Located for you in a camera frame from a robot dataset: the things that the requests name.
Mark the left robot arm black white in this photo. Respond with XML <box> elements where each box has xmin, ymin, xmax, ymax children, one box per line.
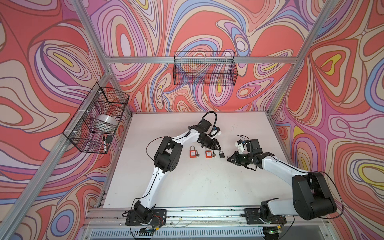
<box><xmin>127</xmin><ymin>111</ymin><xmax>222</xmax><ymax>225</ymax></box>

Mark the black wire basket back wall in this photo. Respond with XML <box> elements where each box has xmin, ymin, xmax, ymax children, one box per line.
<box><xmin>173</xmin><ymin>50</ymin><xmax>239</xmax><ymax>86</ymax></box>

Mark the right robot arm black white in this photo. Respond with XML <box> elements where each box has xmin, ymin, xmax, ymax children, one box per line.
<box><xmin>227</xmin><ymin>139</ymin><xmax>337</xmax><ymax>223</ymax></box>

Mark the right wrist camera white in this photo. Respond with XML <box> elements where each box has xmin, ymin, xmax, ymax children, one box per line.
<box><xmin>235</xmin><ymin>140</ymin><xmax>247</xmax><ymax>154</ymax></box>

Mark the black marker in basket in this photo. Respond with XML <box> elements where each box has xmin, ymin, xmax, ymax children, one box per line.
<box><xmin>103</xmin><ymin>136</ymin><xmax>108</xmax><ymax>154</ymax></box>

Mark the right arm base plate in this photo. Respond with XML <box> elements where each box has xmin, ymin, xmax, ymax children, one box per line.
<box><xmin>240</xmin><ymin>207</ymin><xmax>287</xmax><ymax>225</ymax></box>

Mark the black wire basket wall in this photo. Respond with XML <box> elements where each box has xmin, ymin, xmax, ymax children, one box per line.
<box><xmin>63</xmin><ymin>83</ymin><xmax>130</xmax><ymax>154</ymax></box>
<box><xmin>173</xmin><ymin>50</ymin><xmax>239</xmax><ymax>86</ymax></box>

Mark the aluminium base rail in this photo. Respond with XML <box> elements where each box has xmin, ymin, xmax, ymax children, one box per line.
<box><xmin>78</xmin><ymin>206</ymin><xmax>338</xmax><ymax>240</ymax></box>

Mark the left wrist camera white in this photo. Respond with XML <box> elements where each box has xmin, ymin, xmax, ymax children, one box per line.
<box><xmin>210</xmin><ymin>127</ymin><xmax>222</xmax><ymax>137</ymax></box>

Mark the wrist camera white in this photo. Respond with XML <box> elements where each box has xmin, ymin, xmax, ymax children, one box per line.
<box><xmin>210</xmin><ymin>127</ymin><xmax>222</xmax><ymax>137</ymax></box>
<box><xmin>235</xmin><ymin>140</ymin><xmax>247</xmax><ymax>154</ymax></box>

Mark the black wire basket left wall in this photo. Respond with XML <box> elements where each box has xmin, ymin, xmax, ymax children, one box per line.
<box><xmin>63</xmin><ymin>83</ymin><xmax>130</xmax><ymax>154</ymax></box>

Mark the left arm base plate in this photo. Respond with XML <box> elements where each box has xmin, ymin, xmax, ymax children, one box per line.
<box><xmin>122</xmin><ymin>209</ymin><xmax>167</xmax><ymax>227</ymax></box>

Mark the red padlock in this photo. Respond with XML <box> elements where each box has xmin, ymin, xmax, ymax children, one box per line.
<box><xmin>205</xmin><ymin>147</ymin><xmax>217</xmax><ymax>159</ymax></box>
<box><xmin>190</xmin><ymin>146</ymin><xmax>200</xmax><ymax>158</ymax></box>

